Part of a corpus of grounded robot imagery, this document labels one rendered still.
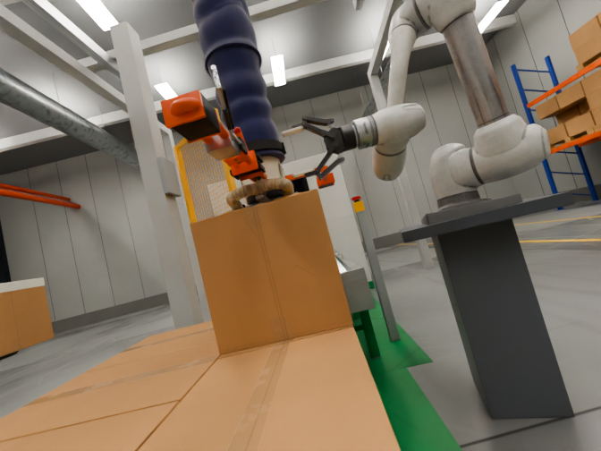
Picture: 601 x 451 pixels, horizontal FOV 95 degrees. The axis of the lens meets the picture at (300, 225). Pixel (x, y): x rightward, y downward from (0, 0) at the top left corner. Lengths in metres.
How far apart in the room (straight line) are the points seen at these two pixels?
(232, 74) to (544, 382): 1.58
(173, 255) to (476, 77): 2.16
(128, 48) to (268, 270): 2.59
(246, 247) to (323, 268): 0.23
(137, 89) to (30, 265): 11.88
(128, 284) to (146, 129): 9.75
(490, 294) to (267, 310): 0.82
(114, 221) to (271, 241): 11.67
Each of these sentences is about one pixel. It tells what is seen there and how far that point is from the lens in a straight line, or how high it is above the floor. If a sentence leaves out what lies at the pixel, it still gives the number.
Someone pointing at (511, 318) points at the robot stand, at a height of 0.35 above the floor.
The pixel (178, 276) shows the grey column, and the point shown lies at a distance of 2.41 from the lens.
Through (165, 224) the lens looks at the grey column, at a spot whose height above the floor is 1.23.
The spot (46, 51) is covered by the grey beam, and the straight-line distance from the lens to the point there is 3.79.
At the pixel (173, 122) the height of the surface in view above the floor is 1.06.
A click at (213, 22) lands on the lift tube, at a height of 1.70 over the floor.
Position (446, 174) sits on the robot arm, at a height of 0.92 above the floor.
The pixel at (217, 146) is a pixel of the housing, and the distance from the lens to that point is 0.68.
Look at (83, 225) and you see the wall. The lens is 13.03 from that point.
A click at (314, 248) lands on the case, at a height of 0.78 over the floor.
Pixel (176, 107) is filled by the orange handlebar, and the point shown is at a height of 1.07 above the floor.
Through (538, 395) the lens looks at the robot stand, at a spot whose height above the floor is 0.08.
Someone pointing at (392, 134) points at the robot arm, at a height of 1.04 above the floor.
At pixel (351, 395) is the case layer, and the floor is 0.54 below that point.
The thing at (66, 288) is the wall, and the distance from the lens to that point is 13.39.
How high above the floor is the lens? 0.79
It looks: 4 degrees up
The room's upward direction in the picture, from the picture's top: 15 degrees counter-clockwise
